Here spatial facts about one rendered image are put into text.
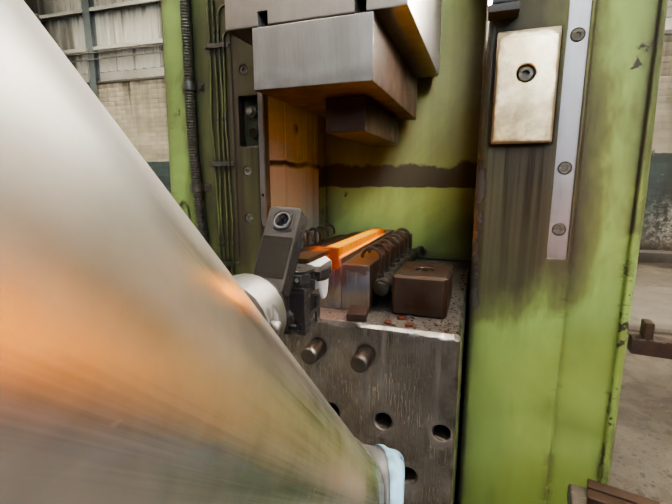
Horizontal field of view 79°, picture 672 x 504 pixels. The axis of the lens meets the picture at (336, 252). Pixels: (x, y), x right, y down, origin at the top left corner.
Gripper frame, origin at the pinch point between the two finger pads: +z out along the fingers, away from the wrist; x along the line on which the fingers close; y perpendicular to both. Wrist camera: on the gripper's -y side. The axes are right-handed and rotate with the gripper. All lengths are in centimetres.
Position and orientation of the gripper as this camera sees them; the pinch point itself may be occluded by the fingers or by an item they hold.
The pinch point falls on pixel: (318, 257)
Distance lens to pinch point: 64.0
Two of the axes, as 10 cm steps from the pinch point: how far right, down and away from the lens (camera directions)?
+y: 0.1, 9.8, 2.0
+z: 3.3, -1.9, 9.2
